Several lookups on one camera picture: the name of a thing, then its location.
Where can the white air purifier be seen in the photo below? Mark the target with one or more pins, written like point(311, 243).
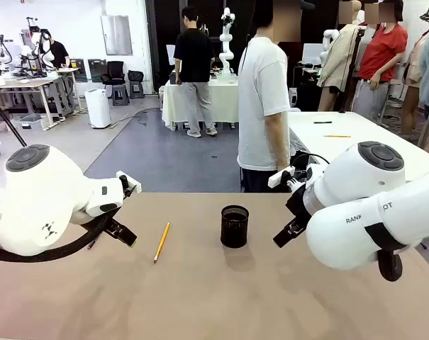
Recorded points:
point(98, 106)

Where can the yellow pencil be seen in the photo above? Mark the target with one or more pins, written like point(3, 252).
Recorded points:
point(162, 241)
point(336, 136)

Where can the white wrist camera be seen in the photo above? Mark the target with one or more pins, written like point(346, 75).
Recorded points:
point(133, 184)
point(279, 177)

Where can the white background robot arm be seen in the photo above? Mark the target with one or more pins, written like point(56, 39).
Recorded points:
point(227, 53)

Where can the mannequin in beige jacket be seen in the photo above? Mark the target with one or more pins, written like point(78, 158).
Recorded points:
point(338, 60)

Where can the grey wall panel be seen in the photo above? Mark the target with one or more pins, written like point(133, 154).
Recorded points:
point(116, 35)

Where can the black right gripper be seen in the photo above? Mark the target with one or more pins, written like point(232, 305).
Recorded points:
point(297, 203)

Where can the person in black t-shirt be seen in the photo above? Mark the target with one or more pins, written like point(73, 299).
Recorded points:
point(194, 53)

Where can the person in white t-shirt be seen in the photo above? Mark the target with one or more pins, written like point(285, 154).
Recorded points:
point(260, 106)

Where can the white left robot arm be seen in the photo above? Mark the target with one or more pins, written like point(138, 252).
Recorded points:
point(40, 198)

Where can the person's right forearm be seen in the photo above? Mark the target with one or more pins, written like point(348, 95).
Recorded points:
point(276, 141)

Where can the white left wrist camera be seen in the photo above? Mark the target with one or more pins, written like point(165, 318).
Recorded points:
point(133, 184)

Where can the black tripod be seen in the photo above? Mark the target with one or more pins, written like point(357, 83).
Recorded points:
point(6, 122)

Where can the clear storage bin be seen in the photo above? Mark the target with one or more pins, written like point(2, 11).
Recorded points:
point(28, 122)

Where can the black office chair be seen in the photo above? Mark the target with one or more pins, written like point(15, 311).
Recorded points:
point(114, 72)

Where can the person's right hand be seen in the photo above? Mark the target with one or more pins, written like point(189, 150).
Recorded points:
point(283, 167)

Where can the table with white cloth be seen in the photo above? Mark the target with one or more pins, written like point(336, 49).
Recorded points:
point(223, 99)

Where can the black pen pink cap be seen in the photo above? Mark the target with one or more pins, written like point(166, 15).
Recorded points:
point(90, 245)

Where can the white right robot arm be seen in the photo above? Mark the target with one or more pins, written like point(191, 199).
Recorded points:
point(359, 177)

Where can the grey stool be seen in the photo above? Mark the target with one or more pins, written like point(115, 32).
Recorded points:
point(120, 95)

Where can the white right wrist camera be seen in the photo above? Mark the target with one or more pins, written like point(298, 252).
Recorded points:
point(279, 177)

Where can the grey work desk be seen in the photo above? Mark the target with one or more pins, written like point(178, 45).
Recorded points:
point(29, 85)

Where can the white robot on desk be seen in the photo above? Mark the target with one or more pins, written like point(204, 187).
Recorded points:
point(37, 46)

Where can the black mesh pen holder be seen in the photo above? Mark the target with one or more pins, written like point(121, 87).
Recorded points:
point(234, 230)

